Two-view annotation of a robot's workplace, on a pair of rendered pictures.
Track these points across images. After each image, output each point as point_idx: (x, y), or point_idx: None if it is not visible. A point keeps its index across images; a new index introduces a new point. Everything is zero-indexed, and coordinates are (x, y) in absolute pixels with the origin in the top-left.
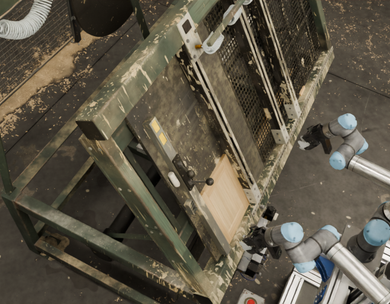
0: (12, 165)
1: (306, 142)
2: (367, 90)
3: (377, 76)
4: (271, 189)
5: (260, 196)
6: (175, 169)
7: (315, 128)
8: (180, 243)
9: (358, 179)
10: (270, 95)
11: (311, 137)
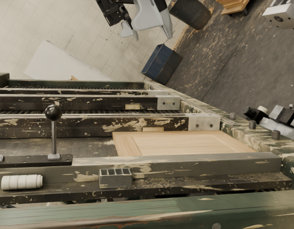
0: None
1: (119, 21)
2: (215, 80)
3: (209, 76)
4: (222, 112)
5: (213, 113)
6: None
7: (101, 7)
8: (142, 203)
9: (282, 74)
10: (107, 96)
11: (109, 10)
